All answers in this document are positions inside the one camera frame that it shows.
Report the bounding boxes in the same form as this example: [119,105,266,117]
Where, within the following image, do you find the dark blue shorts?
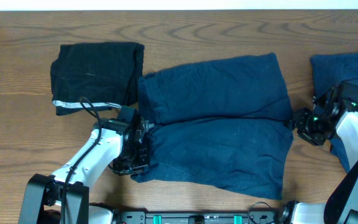
[134,53,293,200]

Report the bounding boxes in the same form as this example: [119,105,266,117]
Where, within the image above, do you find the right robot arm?
[280,100,358,224]

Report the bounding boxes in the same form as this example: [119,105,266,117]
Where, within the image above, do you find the folded black garment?
[50,42,145,116]

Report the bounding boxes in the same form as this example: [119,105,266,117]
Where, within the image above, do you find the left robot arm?
[19,118,154,223]

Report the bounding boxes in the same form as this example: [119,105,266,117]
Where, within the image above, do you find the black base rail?
[113,210,285,224]

